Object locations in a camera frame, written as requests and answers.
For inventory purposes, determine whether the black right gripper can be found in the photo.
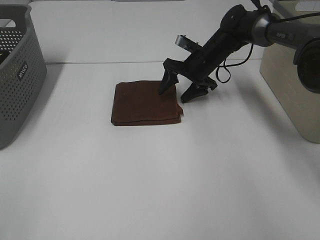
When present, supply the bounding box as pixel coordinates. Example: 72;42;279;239
158;29;242;103

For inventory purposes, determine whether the brown towel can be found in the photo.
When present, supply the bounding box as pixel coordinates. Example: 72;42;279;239
111;80;184;126

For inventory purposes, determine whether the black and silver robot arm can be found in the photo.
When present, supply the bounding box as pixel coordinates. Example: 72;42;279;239
158;0;320;103

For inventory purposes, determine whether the beige storage box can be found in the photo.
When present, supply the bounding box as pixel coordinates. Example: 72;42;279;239
258;0;320;143

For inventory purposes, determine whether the grey perforated plastic basket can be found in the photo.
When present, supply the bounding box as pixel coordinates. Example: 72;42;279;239
0;4;47;149

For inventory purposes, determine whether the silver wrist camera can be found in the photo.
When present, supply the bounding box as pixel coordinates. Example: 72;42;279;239
175;35;201;53

